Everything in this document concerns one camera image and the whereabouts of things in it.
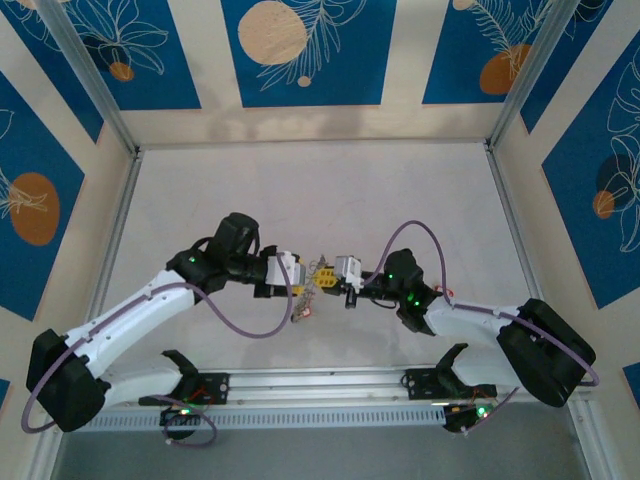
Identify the grey disc keyring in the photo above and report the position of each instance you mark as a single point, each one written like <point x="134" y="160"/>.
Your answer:
<point x="302" y="302"/>

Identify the red and white key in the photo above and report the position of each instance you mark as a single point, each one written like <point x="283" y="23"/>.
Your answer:
<point x="306" y="313"/>

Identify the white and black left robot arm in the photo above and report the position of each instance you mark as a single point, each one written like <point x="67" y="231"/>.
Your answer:
<point x="130" y="310"/>

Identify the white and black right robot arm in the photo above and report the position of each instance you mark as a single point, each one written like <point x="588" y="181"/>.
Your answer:
<point x="465" y="320"/>

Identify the controller board with green light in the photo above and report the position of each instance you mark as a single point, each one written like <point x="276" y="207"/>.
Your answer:
<point x="460" y="417"/>
<point x="172" y="414"/>

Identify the blue poster with orange circle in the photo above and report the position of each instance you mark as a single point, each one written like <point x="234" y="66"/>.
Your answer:
<point x="450" y="60"/>
<point x="165" y="75"/>
<point x="575" y="210"/>
<point x="30" y="140"/>

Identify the blue poster with cream circle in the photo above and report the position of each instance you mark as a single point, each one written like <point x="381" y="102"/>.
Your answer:
<point x="350" y="60"/>

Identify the aluminium mounting rail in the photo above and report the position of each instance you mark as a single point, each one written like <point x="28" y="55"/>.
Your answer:
<point x="320" y="382"/>

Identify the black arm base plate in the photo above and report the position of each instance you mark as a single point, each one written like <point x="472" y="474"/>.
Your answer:
<point x="417" y="382"/>
<point x="217" y="385"/>

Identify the aluminium table side rail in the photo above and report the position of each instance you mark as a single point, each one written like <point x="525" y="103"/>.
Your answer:
<point x="120" y="220"/>
<point x="515" y="225"/>

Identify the aluminium table end rail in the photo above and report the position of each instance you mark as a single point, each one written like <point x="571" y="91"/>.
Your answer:
<point x="310" y="144"/>

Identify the aluminium frame post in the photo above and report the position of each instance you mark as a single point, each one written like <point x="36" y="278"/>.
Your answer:
<point x="91" y="75"/>
<point x="530" y="75"/>

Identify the blue floral wall poster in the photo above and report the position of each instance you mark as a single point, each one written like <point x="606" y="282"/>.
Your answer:
<point x="554" y="75"/>
<point x="632" y="377"/>
<point x="65" y="75"/>
<point x="4" y="395"/>

